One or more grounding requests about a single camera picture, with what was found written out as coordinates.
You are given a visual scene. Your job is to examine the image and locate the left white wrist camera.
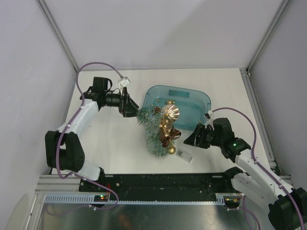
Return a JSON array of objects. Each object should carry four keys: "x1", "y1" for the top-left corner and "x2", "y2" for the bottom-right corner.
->
[{"x1": 118, "y1": 77, "x2": 130, "y2": 90}]

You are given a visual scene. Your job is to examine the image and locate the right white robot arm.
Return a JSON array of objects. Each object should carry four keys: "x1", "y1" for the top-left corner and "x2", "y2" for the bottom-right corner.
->
[{"x1": 184, "y1": 118, "x2": 307, "y2": 230}]

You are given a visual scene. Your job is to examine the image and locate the grey slotted cable duct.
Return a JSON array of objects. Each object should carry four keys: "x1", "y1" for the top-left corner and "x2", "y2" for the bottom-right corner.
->
[{"x1": 43, "y1": 193, "x2": 240, "y2": 205}]

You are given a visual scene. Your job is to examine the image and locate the right aluminium corner post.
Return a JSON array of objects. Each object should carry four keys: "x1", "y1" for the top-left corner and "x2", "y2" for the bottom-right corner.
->
[{"x1": 246, "y1": 0, "x2": 292, "y2": 70}]

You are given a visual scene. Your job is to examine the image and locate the gold striped bauble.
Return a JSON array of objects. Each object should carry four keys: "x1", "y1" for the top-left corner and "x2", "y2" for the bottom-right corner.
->
[{"x1": 161, "y1": 104, "x2": 180, "y2": 121}]

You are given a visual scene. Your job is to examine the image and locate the small pine cone ornament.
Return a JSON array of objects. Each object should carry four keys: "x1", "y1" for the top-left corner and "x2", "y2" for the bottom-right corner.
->
[{"x1": 153, "y1": 106, "x2": 161, "y2": 114}]

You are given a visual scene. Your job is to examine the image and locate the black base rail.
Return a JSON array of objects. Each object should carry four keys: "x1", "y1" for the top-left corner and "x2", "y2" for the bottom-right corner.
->
[{"x1": 79, "y1": 168, "x2": 240, "y2": 200}]

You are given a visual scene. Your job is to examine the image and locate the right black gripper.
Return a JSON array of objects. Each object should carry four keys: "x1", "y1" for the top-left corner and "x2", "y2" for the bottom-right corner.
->
[{"x1": 183, "y1": 124, "x2": 223, "y2": 149}]

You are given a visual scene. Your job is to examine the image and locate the small frosted christmas tree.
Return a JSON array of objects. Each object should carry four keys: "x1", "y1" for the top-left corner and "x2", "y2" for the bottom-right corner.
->
[{"x1": 137, "y1": 107, "x2": 175, "y2": 158}]

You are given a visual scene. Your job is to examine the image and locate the left aluminium corner post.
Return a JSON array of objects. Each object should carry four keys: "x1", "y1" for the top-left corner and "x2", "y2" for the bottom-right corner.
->
[{"x1": 36, "y1": 0, "x2": 79, "y2": 72}]

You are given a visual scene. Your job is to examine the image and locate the teal plastic container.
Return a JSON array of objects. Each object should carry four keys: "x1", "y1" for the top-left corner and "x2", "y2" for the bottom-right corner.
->
[{"x1": 142, "y1": 85, "x2": 211, "y2": 131}]

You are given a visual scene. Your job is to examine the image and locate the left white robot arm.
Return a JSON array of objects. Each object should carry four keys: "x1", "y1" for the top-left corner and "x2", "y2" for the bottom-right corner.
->
[{"x1": 45, "y1": 77, "x2": 139, "y2": 192}]

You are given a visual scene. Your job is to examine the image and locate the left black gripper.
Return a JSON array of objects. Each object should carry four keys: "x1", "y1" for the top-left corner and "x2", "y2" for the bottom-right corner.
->
[{"x1": 103, "y1": 87, "x2": 142, "y2": 118}]

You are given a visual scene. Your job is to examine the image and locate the aluminium corner post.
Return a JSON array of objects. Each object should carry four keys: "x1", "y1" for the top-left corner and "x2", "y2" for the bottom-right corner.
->
[
  {"x1": 246, "y1": 0, "x2": 292, "y2": 70},
  {"x1": 36, "y1": 0, "x2": 79, "y2": 72}
]

